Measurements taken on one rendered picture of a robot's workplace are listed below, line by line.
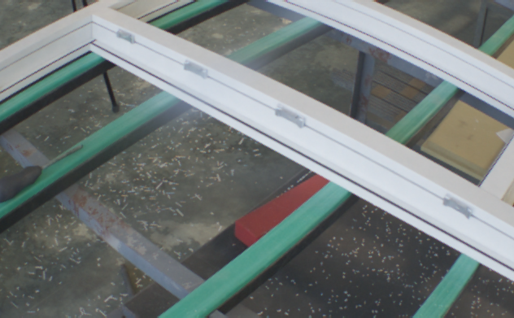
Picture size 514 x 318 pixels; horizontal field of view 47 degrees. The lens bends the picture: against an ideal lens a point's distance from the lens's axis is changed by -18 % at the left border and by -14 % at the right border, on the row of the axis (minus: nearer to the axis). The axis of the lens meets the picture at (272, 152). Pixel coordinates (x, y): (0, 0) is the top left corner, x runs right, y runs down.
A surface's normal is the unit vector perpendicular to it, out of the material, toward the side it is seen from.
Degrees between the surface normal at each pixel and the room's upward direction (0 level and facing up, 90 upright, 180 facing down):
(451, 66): 90
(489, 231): 90
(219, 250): 0
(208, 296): 0
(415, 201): 90
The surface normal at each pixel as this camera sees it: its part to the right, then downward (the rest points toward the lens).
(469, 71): -0.62, 0.44
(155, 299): 0.08, -0.79
